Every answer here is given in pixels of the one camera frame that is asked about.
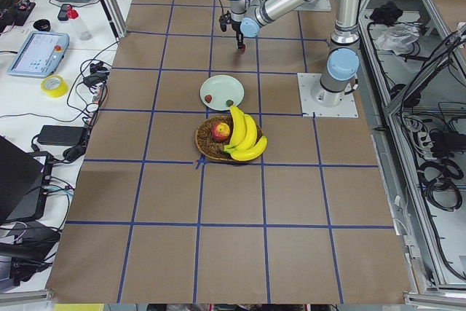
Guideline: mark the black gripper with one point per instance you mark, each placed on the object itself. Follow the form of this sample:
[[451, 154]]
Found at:
[[237, 30]]

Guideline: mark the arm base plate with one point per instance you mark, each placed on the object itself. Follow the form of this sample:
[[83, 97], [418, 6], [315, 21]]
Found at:
[[318, 102]]

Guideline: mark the red apple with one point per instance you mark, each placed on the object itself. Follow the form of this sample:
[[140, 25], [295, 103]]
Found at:
[[220, 132]]

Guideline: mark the black power adapter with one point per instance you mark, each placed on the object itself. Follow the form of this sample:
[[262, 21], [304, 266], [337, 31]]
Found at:
[[57, 135]]

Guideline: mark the clear bottle red cap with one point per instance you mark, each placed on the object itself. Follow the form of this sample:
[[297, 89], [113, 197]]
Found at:
[[78, 24]]

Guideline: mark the yellow tape roll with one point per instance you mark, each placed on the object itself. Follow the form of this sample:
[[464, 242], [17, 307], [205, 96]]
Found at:
[[54, 86]]

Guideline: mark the light green plate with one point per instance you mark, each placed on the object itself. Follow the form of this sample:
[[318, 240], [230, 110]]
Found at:
[[222, 88]]

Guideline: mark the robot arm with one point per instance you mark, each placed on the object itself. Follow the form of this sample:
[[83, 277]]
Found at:
[[247, 17]]

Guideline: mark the near teach pendant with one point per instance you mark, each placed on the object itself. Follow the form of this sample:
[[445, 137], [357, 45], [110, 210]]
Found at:
[[40, 54]]

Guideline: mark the yellow banana bunch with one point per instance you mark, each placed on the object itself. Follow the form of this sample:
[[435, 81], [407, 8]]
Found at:
[[244, 145]]

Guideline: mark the woven wicker basket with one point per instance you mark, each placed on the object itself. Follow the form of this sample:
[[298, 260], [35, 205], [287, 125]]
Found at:
[[211, 148]]

